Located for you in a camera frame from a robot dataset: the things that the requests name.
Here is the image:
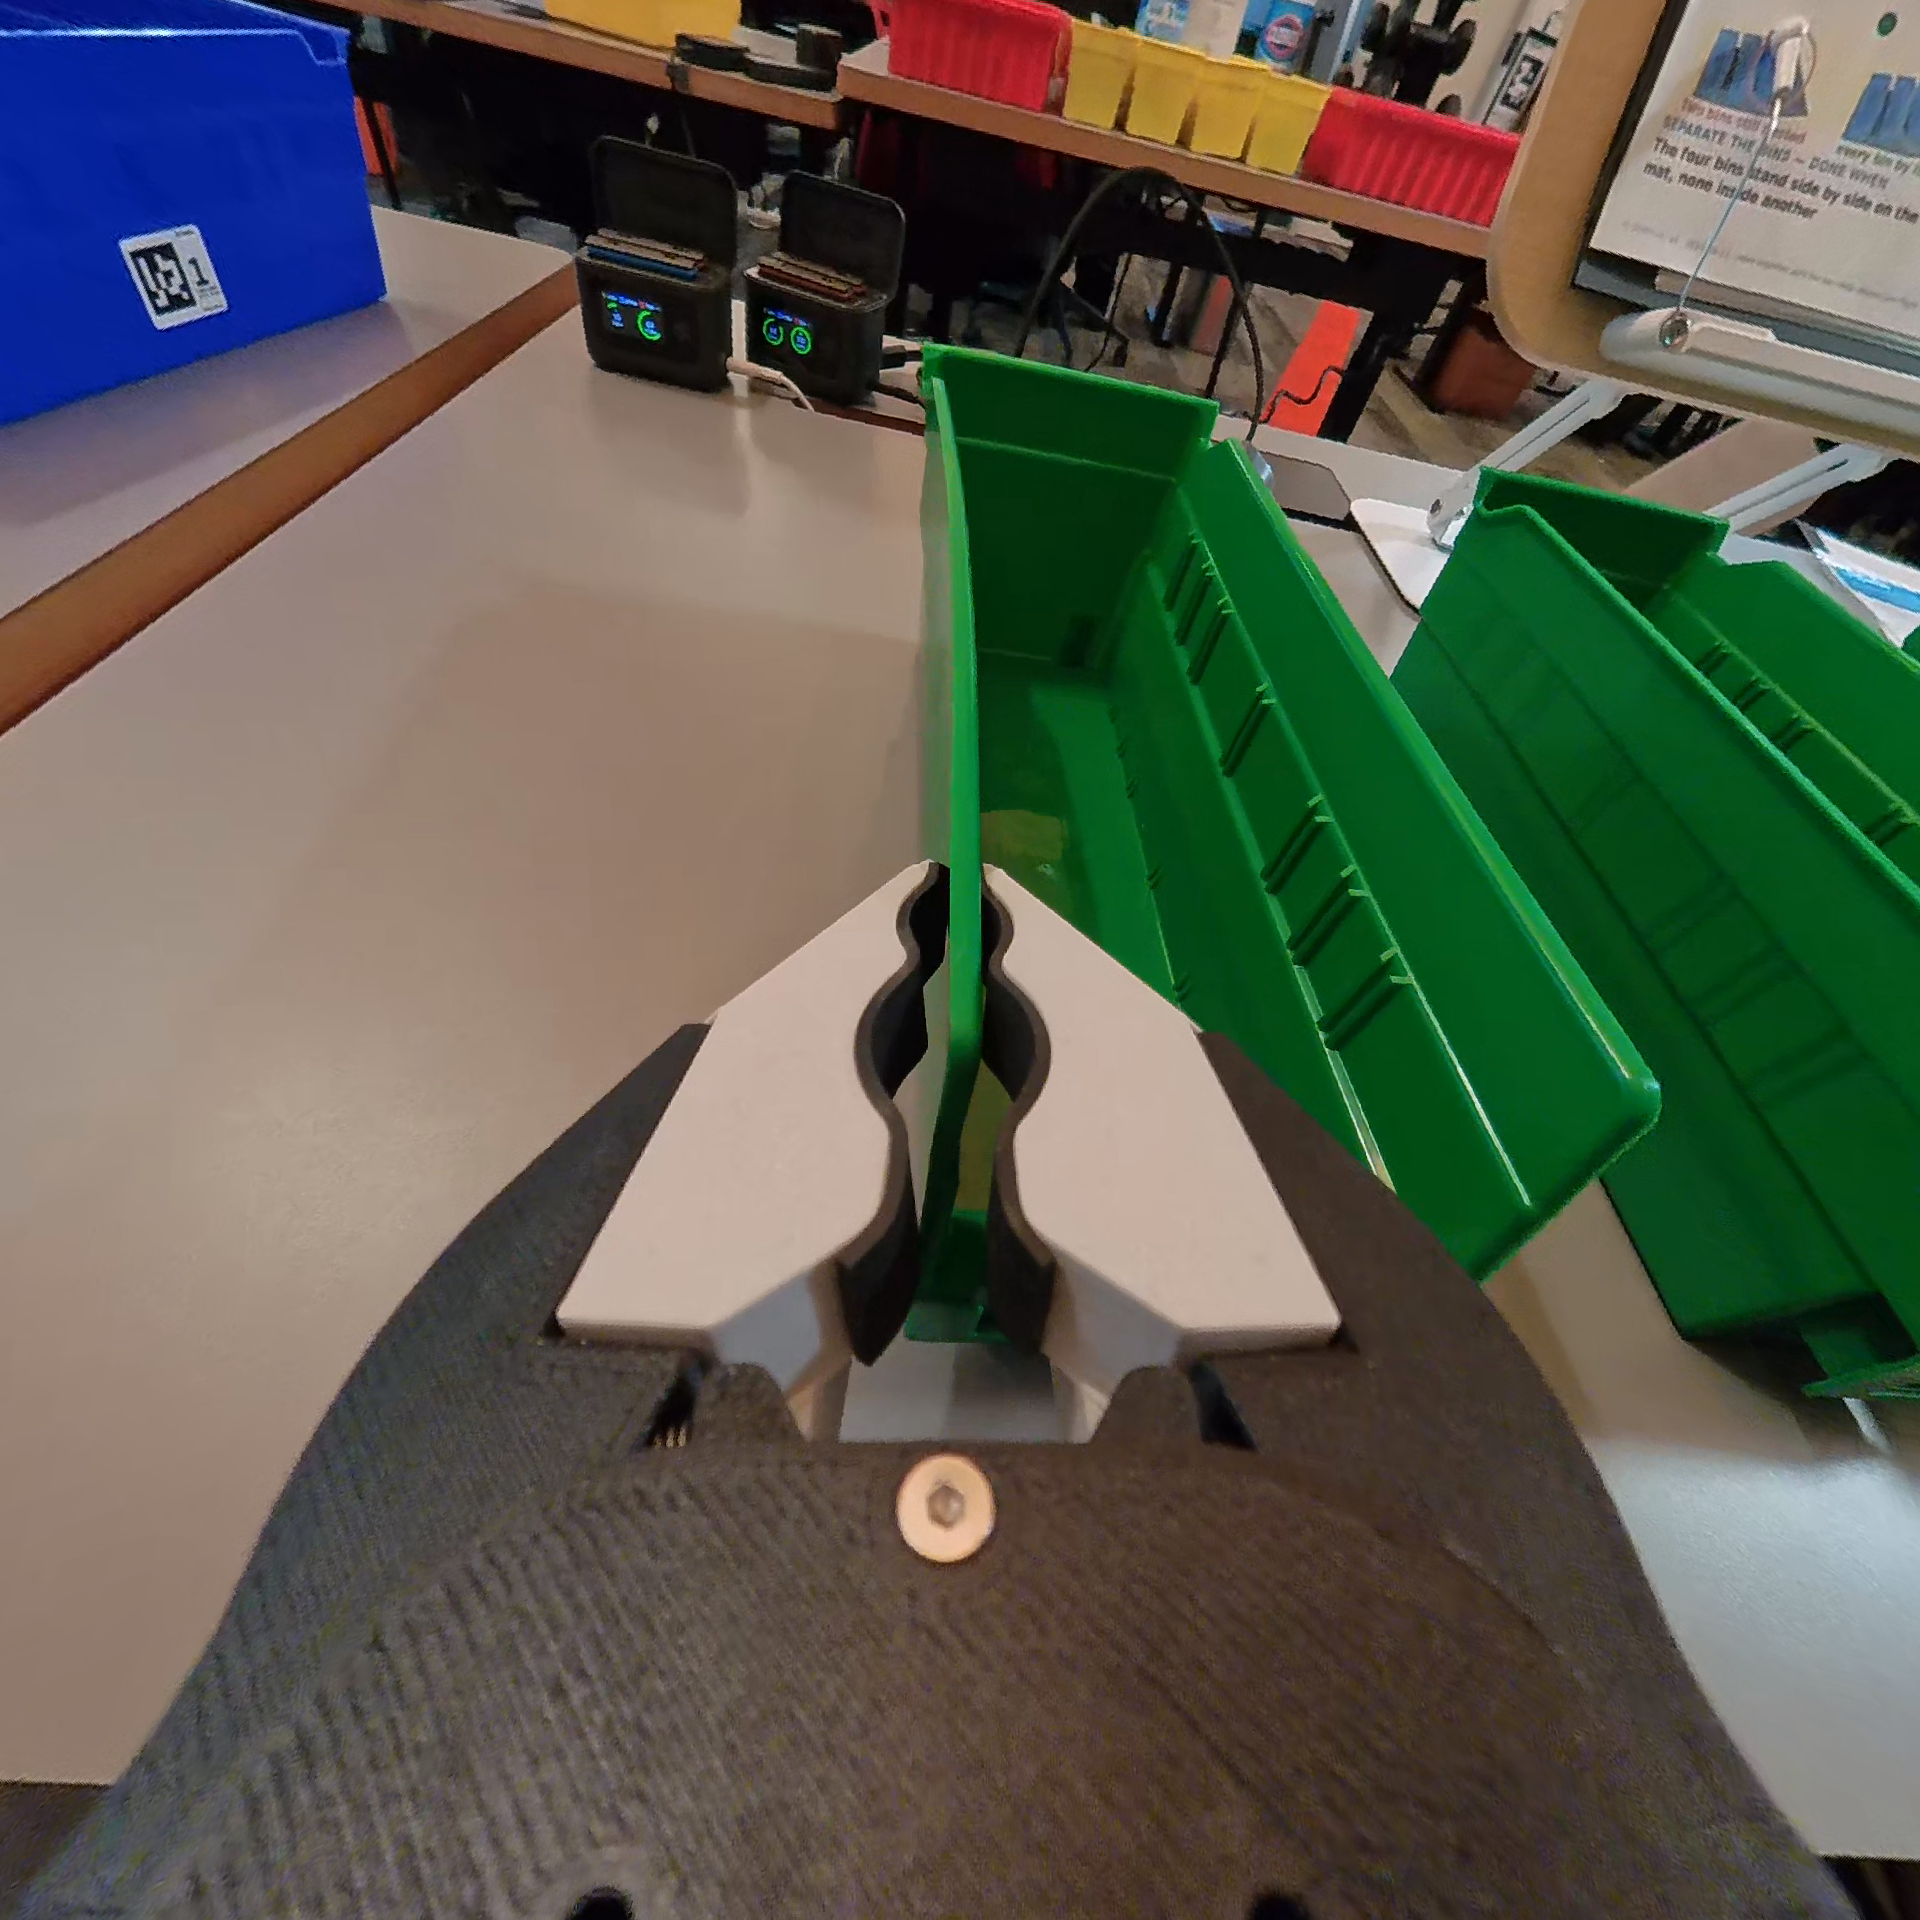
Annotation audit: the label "yellow plastic bin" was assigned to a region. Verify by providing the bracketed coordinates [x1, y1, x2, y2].
[542, 0, 746, 46]

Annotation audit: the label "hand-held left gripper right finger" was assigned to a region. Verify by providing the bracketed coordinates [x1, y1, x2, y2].
[978, 865, 1343, 1447]

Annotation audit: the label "grey desk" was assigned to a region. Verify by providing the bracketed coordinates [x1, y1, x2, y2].
[0, 306, 1920, 1864]
[0, 200, 585, 739]

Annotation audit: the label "red plastic bin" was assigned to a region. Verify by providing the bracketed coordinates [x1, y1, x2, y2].
[881, 0, 1075, 117]
[1300, 86, 1526, 230]

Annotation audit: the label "brown pot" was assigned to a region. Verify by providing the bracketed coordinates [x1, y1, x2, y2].
[1421, 305, 1519, 418]

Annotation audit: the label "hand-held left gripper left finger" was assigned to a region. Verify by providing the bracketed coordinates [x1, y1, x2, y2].
[557, 859, 954, 1447]

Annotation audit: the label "black flat devices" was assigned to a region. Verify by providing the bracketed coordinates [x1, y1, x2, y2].
[665, 27, 859, 93]

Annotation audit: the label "black charging case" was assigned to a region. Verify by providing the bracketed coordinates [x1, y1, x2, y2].
[741, 170, 908, 408]
[575, 135, 744, 394]

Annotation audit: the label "black white marker sign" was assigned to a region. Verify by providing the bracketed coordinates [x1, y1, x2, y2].
[1483, 27, 1565, 135]

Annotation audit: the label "black dumbbell set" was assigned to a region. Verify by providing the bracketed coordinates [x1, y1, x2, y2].
[1354, 0, 1483, 111]

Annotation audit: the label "blue plastic bin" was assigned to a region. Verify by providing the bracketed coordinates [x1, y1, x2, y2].
[0, 0, 395, 431]

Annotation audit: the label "white document stand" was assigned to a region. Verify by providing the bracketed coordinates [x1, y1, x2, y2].
[1344, 301, 1920, 617]

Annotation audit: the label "white blue paper sheet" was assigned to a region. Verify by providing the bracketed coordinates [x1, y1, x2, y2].
[1792, 512, 1920, 652]

